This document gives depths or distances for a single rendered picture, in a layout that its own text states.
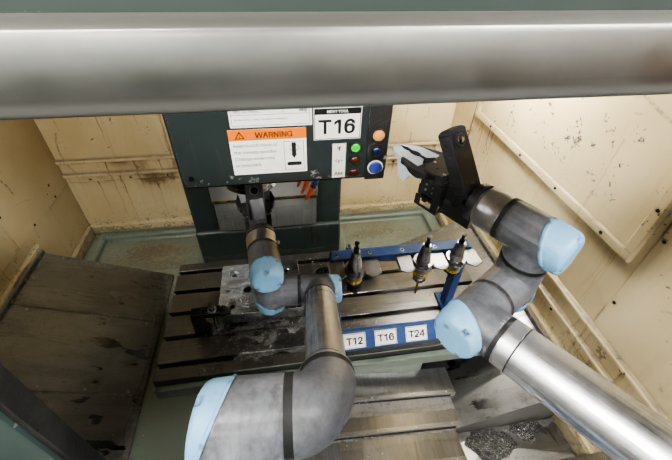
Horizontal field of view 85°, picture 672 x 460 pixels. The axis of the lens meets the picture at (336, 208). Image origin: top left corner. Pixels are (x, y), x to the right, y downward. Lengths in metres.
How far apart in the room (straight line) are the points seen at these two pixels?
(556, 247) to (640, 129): 0.68
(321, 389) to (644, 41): 0.52
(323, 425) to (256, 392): 0.10
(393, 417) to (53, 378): 1.21
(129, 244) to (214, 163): 1.62
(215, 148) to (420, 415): 1.13
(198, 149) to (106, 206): 1.59
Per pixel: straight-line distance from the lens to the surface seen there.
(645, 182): 1.22
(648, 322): 1.29
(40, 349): 1.82
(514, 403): 1.56
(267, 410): 0.58
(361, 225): 2.25
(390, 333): 1.35
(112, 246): 2.41
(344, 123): 0.76
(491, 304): 0.60
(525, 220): 0.62
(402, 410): 1.47
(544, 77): 0.23
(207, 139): 0.78
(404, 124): 2.02
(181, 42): 0.18
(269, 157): 0.79
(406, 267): 1.17
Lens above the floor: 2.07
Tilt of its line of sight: 39 degrees down
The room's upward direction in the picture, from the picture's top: 2 degrees clockwise
